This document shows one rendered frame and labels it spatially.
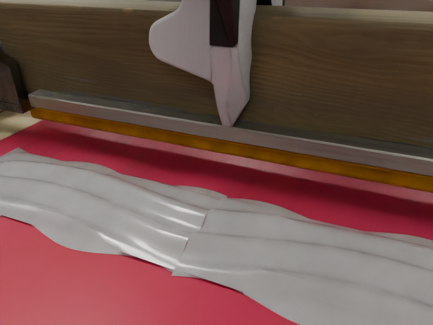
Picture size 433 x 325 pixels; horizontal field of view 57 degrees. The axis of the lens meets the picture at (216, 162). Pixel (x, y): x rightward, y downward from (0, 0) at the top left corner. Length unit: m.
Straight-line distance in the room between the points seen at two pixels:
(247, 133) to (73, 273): 0.12
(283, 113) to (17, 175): 0.18
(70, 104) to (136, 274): 0.15
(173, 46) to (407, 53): 0.12
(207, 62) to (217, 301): 0.12
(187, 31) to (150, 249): 0.12
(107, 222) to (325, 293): 0.12
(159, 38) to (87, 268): 0.13
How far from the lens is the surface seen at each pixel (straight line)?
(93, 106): 0.30
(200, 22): 0.23
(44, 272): 0.22
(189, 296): 0.19
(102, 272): 0.21
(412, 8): 0.45
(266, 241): 0.20
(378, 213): 0.25
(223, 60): 0.21
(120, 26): 0.28
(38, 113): 0.38
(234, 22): 0.20
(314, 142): 0.23
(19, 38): 0.34
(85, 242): 0.23
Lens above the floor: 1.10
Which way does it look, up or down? 30 degrees down
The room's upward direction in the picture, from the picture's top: 2 degrees counter-clockwise
